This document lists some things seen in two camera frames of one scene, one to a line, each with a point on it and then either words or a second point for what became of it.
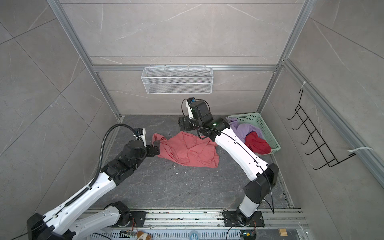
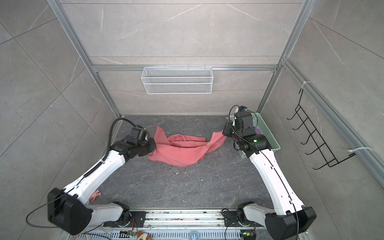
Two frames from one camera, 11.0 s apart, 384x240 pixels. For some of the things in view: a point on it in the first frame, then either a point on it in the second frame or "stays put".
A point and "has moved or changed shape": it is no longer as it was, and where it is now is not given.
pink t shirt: (187, 148) has moved or changed shape
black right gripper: (183, 121) to (227, 132)
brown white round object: (142, 236) stays put
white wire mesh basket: (177, 80) stays put
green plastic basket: (255, 119) stays put
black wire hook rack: (322, 148) stays put
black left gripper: (152, 152) to (152, 145)
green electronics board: (247, 234) stays put
